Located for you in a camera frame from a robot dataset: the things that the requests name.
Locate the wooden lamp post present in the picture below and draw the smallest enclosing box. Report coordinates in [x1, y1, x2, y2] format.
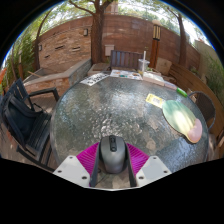
[148, 19, 163, 70]

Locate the clear plastic cup with straw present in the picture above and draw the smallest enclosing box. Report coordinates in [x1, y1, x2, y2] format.
[137, 50, 151, 74]

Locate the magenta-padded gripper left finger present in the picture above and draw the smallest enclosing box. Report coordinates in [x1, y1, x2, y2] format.
[53, 141, 101, 189]

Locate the stone raised bed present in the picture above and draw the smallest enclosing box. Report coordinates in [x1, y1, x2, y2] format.
[22, 58, 93, 98]

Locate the curved wooden bench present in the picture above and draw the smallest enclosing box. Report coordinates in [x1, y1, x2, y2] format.
[168, 62, 224, 136]

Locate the grey wall box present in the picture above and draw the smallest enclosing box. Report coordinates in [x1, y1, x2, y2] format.
[104, 44, 116, 57]

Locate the grey computer mouse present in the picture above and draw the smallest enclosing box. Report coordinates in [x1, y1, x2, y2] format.
[99, 134, 128, 175]

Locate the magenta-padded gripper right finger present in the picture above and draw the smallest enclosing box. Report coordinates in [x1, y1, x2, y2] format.
[124, 142, 172, 188]

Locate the black plastic chair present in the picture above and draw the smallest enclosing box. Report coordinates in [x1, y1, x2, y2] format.
[0, 78, 61, 169]

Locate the slim tree trunk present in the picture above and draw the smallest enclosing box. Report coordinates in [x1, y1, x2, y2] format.
[165, 6, 189, 68]

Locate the small blue-white booklet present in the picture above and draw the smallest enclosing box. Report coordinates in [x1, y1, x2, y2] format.
[163, 80, 178, 91]

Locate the dark wicker chair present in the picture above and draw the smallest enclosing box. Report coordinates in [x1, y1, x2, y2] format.
[187, 90, 217, 132]

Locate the beige stone slab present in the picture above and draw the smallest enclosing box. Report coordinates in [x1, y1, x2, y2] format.
[155, 57, 173, 76]

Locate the thick forked tree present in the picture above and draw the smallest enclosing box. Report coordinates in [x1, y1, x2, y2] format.
[68, 0, 116, 65]

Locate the green mouse pad, pink rest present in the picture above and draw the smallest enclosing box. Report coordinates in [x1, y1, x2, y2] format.
[161, 99, 204, 145]

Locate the colourful printed brochure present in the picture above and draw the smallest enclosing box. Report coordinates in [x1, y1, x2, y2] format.
[109, 68, 144, 81]

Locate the dark slatted chair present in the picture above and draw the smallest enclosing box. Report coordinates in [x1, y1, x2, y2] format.
[109, 49, 145, 71]

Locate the black-and-white number plate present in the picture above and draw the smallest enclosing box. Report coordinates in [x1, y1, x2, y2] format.
[79, 72, 111, 87]

